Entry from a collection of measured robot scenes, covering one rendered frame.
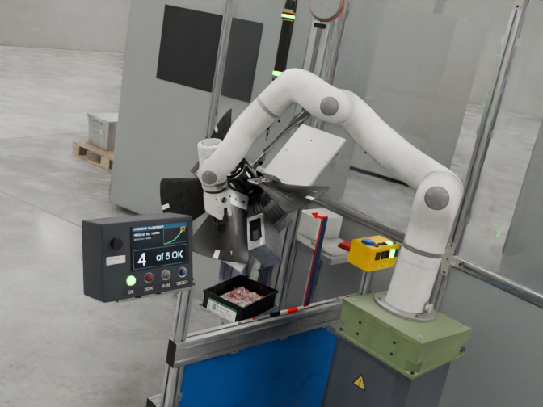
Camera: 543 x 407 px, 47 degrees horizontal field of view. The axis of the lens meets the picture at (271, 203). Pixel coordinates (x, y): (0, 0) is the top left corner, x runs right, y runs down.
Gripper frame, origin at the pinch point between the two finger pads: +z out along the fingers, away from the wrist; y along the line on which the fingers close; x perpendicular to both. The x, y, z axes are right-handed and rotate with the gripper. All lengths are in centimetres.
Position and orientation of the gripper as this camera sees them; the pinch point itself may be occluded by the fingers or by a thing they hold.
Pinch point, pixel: (219, 227)
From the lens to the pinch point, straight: 215.4
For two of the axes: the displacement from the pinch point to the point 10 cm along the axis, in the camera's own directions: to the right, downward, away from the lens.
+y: -6.5, -3.4, 6.9
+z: 0.5, 8.8, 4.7
